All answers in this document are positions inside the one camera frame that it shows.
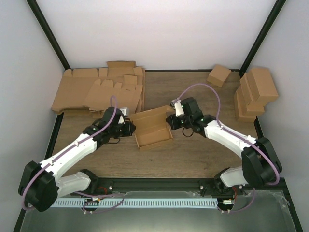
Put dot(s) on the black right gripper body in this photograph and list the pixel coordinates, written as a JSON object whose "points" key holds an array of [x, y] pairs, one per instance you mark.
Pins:
{"points": [[176, 125]]}

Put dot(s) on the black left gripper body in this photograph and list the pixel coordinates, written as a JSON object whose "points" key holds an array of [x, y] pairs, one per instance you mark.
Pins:
{"points": [[116, 133]]}

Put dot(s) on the brown cardboard box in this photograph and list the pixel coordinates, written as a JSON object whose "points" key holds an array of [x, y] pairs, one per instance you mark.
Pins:
{"points": [[152, 130]]}

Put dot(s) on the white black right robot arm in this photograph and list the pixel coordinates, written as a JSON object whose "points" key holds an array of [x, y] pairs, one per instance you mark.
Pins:
{"points": [[260, 163]]}

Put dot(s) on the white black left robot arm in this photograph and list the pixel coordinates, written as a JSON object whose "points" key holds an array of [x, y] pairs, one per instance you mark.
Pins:
{"points": [[44, 182]]}

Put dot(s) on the folded brown box tilted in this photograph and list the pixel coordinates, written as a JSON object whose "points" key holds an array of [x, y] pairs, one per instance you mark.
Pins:
{"points": [[218, 75]]}

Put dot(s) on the lower folded brown box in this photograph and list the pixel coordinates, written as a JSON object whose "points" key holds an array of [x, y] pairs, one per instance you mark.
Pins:
{"points": [[239, 110]]}

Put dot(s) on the top folded brown box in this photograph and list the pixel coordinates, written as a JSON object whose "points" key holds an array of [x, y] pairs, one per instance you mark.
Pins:
{"points": [[262, 85]]}

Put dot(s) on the stack of flat cardboard blanks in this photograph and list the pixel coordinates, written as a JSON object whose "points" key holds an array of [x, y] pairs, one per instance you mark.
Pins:
{"points": [[87, 91]]}

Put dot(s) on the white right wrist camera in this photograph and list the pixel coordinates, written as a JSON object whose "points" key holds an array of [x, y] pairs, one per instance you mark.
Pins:
{"points": [[177, 106]]}

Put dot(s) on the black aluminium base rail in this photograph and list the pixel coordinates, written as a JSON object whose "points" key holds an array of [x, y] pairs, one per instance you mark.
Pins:
{"points": [[124, 185]]}

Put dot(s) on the light blue slotted cable duct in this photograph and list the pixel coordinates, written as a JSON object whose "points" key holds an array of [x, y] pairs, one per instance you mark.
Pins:
{"points": [[138, 203]]}

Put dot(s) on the black right frame post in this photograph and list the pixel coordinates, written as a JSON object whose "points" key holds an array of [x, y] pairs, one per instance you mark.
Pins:
{"points": [[272, 16]]}

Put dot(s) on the black frame post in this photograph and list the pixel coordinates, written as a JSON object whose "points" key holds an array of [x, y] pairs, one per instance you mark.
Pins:
{"points": [[272, 16], [34, 6]]}

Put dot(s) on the black left frame post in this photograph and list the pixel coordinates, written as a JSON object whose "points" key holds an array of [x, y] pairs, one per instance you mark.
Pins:
{"points": [[34, 6]]}

